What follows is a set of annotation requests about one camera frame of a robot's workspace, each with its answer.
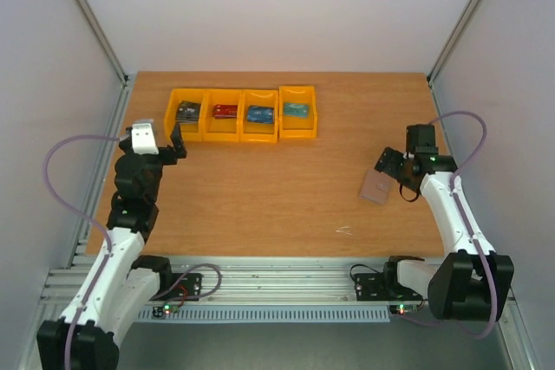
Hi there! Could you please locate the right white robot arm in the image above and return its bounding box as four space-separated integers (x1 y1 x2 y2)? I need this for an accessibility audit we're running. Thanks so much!
375 147 514 323

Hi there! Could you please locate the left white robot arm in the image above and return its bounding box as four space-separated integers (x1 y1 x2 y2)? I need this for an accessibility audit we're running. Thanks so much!
36 120 186 369

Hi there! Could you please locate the red card stack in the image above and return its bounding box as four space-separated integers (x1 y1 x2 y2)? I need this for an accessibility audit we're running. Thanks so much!
212 104 238 120

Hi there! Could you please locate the blue card stack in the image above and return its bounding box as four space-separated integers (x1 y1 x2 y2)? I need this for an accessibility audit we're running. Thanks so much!
246 106 274 124

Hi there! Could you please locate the teal card stack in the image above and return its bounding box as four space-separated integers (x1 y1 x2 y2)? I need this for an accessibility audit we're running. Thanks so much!
283 102 310 119

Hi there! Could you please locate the yellow bin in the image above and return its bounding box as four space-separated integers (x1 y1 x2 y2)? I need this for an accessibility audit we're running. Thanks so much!
278 86 318 140
203 88 243 142
164 88 206 142
240 89 278 143

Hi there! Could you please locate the right green circuit board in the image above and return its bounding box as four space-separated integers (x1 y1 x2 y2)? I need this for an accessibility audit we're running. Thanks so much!
389 303 425 315

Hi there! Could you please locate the green circuit board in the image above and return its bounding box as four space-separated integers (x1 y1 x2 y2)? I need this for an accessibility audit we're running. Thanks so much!
151 304 180 319
389 303 425 315

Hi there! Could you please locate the left green circuit board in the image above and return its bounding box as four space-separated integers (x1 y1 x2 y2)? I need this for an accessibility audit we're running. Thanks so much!
151 304 180 319

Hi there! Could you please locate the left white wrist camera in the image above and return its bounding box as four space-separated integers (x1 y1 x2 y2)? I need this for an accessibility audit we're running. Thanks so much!
130 119 159 155

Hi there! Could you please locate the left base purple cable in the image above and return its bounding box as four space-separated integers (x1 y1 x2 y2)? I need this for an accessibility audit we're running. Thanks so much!
160 263 223 302

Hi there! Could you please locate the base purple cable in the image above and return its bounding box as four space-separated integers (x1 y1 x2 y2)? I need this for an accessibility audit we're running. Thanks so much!
160 263 223 302
396 313 446 328

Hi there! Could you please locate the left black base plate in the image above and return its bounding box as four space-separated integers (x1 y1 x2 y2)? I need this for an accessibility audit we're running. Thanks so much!
153 272 203 302

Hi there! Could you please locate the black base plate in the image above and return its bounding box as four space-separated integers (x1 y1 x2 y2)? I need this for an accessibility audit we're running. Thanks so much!
153 272 203 302
349 263 424 302

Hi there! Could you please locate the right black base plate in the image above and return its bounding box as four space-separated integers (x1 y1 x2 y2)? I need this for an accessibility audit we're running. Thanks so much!
349 263 424 302

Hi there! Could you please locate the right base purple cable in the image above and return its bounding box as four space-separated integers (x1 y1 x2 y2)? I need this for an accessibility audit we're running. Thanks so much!
396 313 446 328

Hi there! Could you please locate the grey slotted cable duct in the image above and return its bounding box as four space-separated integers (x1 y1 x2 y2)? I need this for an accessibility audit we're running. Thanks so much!
135 305 390 324

